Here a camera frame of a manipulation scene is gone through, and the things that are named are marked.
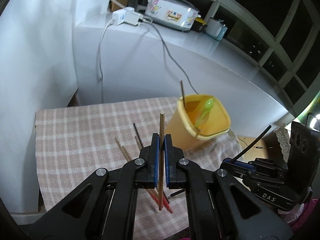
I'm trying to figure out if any black camera box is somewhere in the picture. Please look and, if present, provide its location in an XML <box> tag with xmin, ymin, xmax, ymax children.
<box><xmin>287</xmin><ymin>121</ymin><xmax>319</xmax><ymax>193</ymax></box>

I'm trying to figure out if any black yellow pot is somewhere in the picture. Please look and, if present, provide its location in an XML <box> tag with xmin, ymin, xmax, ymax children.
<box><xmin>191</xmin><ymin>17</ymin><xmax>207</xmax><ymax>33</ymax></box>

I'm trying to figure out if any yellow plastic container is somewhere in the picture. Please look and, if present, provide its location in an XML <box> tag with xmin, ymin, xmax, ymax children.
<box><xmin>165</xmin><ymin>94</ymin><xmax>231</xmax><ymax>151</ymax></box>

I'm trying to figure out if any white power strip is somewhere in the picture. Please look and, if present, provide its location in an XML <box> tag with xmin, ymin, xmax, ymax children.
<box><xmin>112</xmin><ymin>7</ymin><xmax>143</xmax><ymax>26</ymax></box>

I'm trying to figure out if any floral white rice cooker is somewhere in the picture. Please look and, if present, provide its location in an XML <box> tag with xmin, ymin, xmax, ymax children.
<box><xmin>145</xmin><ymin>0</ymin><xmax>201</xmax><ymax>31</ymax></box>

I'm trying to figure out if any white cable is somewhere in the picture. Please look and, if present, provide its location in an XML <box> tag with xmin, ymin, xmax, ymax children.
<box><xmin>98</xmin><ymin>19</ymin><xmax>116</xmax><ymax>104</ymax></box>

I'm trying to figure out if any wooden chopstick red end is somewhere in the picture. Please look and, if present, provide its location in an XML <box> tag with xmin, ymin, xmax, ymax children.
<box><xmin>180</xmin><ymin>80</ymin><xmax>185</xmax><ymax>108</ymax></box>
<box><xmin>158</xmin><ymin>112</ymin><xmax>165</xmax><ymax>211</ymax></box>
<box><xmin>121</xmin><ymin>144</ymin><xmax>174</xmax><ymax>214</ymax></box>
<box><xmin>116</xmin><ymin>133</ymin><xmax>163</xmax><ymax>210</ymax></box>

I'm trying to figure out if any green plastic spoon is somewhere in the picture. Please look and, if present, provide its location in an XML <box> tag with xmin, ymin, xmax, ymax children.
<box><xmin>195</xmin><ymin>98</ymin><xmax>214</xmax><ymax>127</ymax></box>

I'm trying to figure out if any window frame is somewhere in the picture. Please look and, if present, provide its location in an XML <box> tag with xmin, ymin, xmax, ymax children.
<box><xmin>150</xmin><ymin>0</ymin><xmax>320</xmax><ymax>116</ymax></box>

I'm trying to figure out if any white blue kettle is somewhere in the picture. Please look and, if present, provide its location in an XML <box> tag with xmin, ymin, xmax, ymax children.
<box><xmin>204</xmin><ymin>18</ymin><xmax>228</xmax><ymax>41</ymax></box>

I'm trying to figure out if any black cable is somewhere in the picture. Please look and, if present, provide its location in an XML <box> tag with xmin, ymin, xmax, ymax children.
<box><xmin>142</xmin><ymin>19</ymin><xmax>200</xmax><ymax>95</ymax></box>

